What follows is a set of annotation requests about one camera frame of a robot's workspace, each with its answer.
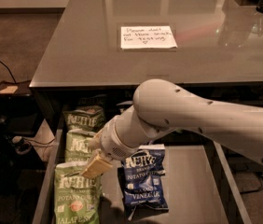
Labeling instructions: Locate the front green jalapeno chip bag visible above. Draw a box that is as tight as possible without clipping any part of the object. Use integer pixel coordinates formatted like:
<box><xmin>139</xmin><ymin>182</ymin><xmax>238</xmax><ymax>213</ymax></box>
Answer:
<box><xmin>54</xmin><ymin>161</ymin><xmax>102</xmax><ymax>224</ymax></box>

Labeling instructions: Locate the green jalapeno chip bag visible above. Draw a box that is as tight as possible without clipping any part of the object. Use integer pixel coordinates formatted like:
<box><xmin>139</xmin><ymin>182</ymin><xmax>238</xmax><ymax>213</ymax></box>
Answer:
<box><xmin>54</xmin><ymin>161</ymin><xmax>102</xmax><ymax>224</ymax></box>
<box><xmin>65</xmin><ymin>129</ymin><xmax>95</xmax><ymax>162</ymax></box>
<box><xmin>63</xmin><ymin>105</ymin><xmax>106</xmax><ymax>132</ymax></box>

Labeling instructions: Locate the black side table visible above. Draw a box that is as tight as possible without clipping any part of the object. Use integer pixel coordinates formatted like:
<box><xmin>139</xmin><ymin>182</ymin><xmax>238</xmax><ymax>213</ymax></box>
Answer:
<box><xmin>0</xmin><ymin>80</ymin><xmax>44</xmax><ymax>137</ymax></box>

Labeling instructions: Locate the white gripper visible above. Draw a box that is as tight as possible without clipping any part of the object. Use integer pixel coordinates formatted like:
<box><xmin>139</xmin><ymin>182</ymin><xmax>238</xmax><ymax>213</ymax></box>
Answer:
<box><xmin>81</xmin><ymin>116</ymin><xmax>137</xmax><ymax>179</ymax></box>

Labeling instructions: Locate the middle green jalapeno chip bag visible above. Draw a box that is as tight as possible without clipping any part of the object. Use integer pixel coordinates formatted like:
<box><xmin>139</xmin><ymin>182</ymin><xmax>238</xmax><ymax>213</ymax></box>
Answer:
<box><xmin>65</xmin><ymin>129</ymin><xmax>95</xmax><ymax>162</ymax></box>

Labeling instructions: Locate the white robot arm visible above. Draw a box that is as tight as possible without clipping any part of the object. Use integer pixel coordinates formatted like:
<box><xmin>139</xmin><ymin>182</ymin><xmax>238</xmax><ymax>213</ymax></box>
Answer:
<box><xmin>81</xmin><ymin>79</ymin><xmax>263</xmax><ymax>178</ymax></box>

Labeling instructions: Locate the open grey drawer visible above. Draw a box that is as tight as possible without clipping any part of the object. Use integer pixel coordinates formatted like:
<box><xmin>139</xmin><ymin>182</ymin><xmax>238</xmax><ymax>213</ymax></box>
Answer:
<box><xmin>32</xmin><ymin>91</ymin><xmax>252</xmax><ymax>224</ymax></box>

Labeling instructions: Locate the back green jalapeno chip bag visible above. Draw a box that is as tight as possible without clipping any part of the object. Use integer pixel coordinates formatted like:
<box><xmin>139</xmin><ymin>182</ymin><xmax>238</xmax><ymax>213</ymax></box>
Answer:
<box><xmin>63</xmin><ymin>105</ymin><xmax>106</xmax><ymax>132</ymax></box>

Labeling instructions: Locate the front blue vinegar chip bag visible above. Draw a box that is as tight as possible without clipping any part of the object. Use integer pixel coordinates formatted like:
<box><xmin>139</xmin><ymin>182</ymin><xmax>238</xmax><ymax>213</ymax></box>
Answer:
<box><xmin>118</xmin><ymin>144</ymin><xmax>169</xmax><ymax>220</ymax></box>

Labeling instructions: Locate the back dark blue chip bag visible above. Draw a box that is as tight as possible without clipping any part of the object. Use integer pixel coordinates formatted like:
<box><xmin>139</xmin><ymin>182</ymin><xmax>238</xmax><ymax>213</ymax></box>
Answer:
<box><xmin>117</xmin><ymin>101</ymin><xmax>132</xmax><ymax>114</ymax></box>

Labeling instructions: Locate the black cable on floor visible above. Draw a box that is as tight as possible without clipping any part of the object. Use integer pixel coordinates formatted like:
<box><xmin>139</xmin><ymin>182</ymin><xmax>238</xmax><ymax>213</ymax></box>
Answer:
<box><xmin>0</xmin><ymin>57</ymin><xmax>18</xmax><ymax>84</ymax></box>

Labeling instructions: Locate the rearmost green chip bag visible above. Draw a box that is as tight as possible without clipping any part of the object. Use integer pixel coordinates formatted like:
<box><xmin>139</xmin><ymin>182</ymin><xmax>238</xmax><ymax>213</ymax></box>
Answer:
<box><xmin>76</xmin><ymin>94</ymin><xmax>107</xmax><ymax>107</ymax></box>

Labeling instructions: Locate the white handwritten paper note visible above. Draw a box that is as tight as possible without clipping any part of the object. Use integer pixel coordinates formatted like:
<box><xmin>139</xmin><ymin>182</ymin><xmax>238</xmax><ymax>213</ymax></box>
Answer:
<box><xmin>120</xmin><ymin>26</ymin><xmax>177</xmax><ymax>49</ymax></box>

